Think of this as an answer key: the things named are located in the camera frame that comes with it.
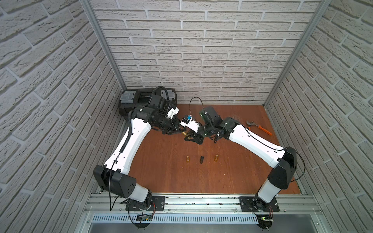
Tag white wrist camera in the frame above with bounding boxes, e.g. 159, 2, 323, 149
180, 115, 202, 133
167, 107, 179, 119

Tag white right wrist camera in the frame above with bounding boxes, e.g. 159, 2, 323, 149
180, 115, 202, 133

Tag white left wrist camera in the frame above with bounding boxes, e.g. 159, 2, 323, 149
167, 107, 179, 119

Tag orange handled pliers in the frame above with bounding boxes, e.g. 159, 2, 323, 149
246, 120, 273, 136

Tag black plastic toolbox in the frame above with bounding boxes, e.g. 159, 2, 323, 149
118, 88, 177, 117

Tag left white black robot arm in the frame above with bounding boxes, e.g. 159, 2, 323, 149
93, 86, 181, 210

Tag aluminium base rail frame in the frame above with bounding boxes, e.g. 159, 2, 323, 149
75, 192, 331, 233

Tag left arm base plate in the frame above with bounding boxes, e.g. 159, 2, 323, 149
125, 196, 165, 212

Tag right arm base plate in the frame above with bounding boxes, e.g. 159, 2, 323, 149
239, 196, 280, 212

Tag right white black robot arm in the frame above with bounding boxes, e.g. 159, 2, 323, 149
181, 106, 297, 211

